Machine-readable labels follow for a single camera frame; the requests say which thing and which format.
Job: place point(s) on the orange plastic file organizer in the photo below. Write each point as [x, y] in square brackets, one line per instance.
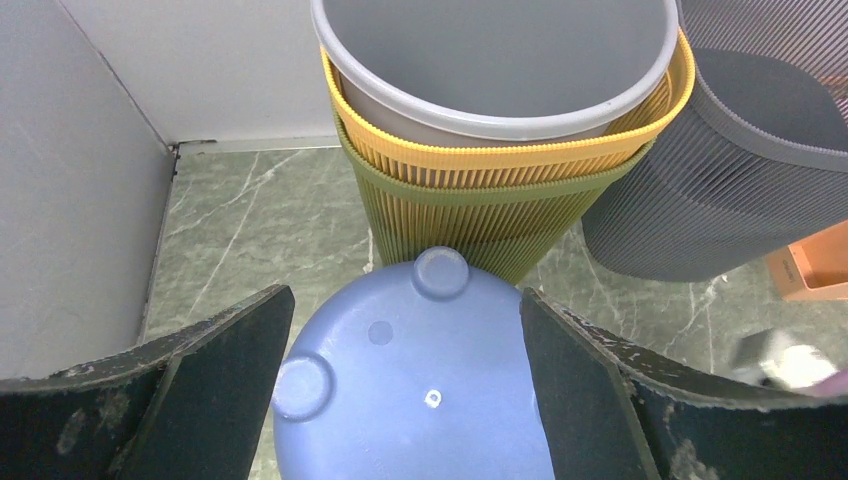
[812, 269]

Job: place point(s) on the olive green mesh bin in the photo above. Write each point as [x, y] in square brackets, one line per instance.
[505, 231]

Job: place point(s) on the blue plastic bin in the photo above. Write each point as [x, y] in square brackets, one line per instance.
[414, 371]

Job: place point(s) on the dark grey mesh bin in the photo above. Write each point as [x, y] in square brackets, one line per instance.
[756, 160]

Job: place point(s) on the light grey plastic bin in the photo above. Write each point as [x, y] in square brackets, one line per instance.
[496, 72]

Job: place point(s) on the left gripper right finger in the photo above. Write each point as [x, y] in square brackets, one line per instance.
[612, 409]

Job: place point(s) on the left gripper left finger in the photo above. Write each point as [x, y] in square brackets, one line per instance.
[188, 405]

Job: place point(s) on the yellow mesh bin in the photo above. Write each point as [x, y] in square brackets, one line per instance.
[477, 167]

